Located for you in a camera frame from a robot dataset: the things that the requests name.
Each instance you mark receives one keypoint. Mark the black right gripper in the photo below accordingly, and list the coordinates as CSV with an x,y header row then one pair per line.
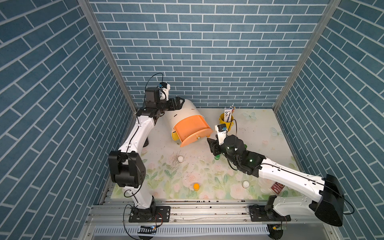
x,y
213,146

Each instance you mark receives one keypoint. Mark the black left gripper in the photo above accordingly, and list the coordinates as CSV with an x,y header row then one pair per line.
x,y
177,105

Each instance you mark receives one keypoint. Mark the red card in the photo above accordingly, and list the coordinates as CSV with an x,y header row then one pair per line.
x,y
277,188

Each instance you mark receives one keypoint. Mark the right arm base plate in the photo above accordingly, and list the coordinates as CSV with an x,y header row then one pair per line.
x,y
269,213

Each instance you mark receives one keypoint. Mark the aluminium mounting rail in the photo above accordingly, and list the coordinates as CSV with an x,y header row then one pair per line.
x,y
201,212

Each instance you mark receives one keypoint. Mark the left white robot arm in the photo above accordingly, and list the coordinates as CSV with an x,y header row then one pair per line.
x,y
126,166

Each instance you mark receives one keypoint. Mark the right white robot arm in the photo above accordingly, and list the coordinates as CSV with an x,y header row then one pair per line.
x,y
323,197

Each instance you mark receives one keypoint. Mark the blue white pencil box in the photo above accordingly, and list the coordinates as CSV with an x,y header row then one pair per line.
x,y
227,115

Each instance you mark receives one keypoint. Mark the orange paint can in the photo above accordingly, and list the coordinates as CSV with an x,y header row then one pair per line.
x,y
196,186

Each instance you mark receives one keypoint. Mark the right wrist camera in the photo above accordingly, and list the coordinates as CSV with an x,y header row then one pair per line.
x,y
221,133

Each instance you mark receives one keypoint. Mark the yellow metal bucket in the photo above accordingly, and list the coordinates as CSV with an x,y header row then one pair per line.
x,y
228,125

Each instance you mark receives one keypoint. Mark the white round drawer cabinet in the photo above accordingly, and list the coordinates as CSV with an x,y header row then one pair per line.
x,y
188,110

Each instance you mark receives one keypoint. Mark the orange top drawer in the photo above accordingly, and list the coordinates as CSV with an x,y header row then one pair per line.
x,y
191,129

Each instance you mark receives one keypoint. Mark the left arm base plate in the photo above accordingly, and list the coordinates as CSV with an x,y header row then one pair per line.
x,y
159,214

